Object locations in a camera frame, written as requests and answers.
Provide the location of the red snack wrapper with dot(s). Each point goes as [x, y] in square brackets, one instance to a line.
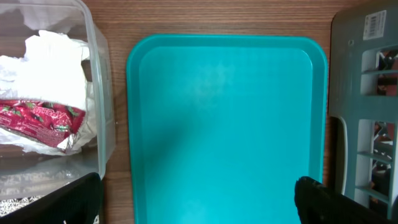
[52, 124]

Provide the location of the white napkin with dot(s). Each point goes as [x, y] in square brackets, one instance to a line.
[50, 71]

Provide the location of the grey dishwasher rack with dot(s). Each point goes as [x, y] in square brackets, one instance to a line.
[363, 96]

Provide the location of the teal serving tray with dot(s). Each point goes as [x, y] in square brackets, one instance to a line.
[222, 126]

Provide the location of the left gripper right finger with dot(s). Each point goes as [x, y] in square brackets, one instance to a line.
[317, 204]

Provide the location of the black waste tray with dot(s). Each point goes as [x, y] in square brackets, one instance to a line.
[96, 219]

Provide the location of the cooked white rice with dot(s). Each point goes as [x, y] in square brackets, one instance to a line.
[11, 205]

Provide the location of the clear plastic waste bin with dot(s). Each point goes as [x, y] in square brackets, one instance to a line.
[29, 174]

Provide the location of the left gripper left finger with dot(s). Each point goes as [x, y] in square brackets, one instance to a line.
[77, 202]

